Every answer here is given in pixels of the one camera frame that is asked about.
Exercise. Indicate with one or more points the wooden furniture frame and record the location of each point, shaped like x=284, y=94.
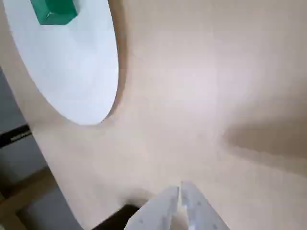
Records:
x=26, y=189

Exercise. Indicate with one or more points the black furniture bar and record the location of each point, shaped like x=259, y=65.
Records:
x=15, y=135

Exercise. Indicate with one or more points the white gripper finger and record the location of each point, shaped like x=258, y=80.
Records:
x=156, y=210
x=201, y=210

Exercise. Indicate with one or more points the white paper plate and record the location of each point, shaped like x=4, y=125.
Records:
x=69, y=67

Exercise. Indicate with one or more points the green cube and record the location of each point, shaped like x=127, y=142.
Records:
x=57, y=10

